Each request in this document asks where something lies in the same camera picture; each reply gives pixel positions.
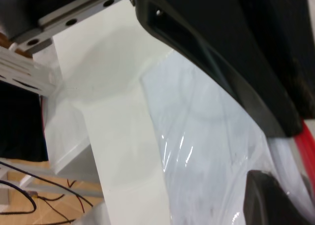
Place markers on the clear plastic zip bag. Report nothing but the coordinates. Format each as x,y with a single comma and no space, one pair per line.
209,136

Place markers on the white perforated camera bracket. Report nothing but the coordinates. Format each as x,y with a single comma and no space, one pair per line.
44,79

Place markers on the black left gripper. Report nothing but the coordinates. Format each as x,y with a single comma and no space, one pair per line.
61,6

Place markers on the black panel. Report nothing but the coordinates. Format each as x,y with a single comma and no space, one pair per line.
19,124

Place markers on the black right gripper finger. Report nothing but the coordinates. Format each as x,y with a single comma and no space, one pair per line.
265,202

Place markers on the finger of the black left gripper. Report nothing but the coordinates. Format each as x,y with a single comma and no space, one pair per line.
290,38
221,38

